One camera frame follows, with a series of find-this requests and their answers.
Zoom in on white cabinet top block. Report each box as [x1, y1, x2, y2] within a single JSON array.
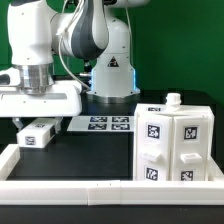
[[17, 118, 56, 148]]

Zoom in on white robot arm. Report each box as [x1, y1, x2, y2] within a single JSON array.
[[0, 0, 109, 118]]

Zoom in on white cabinet body box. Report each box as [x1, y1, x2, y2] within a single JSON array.
[[133, 93, 214, 181]]

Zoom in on white marker base plate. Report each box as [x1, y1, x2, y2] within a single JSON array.
[[67, 116, 134, 132]]

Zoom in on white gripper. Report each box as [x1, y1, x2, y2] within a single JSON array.
[[0, 81, 82, 134]]

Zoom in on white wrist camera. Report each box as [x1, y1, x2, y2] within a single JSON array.
[[0, 67, 21, 86]]

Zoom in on white U-shaped obstacle fence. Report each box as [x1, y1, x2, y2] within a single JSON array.
[[0, 144, 224, 205]]

